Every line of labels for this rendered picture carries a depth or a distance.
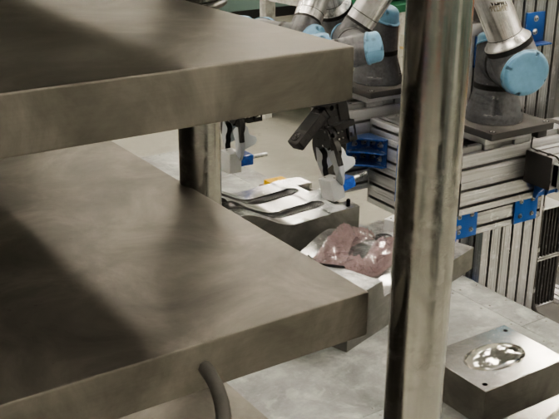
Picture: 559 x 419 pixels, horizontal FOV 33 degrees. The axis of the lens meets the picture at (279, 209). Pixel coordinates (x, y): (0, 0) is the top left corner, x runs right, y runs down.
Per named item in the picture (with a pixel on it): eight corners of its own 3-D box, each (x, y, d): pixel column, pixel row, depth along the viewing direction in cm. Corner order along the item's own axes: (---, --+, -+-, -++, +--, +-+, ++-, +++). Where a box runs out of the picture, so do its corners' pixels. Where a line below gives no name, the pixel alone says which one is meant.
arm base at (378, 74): (381, 72, 298) (382, 41, 294) (412, 82, 286) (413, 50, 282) (342, 78, 290) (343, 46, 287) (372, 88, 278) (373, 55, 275)
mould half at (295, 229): (298, 208, 253) (299, 160, 248) (358, 239, 233) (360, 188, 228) (127, 248, 227) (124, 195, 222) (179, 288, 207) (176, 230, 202)
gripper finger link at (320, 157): (343, 175, 238) (342, 143, 233) (324, 183, 235) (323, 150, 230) (335, 171, 240) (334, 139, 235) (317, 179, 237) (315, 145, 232)
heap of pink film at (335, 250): (363, 235, 220) (364, 204, 217) (429, 255, 209) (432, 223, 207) (294, 272, 201) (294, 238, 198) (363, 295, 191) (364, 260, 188)
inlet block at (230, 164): (261, 160, 257) (261, 141, 255) (271, 165, 253) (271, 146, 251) (220, 169, 250) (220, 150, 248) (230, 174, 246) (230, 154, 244)
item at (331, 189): (363, 180, 241) (358, 161, 239) (375, 184, 237) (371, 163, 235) (322, 199, 235) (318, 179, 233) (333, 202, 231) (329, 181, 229)
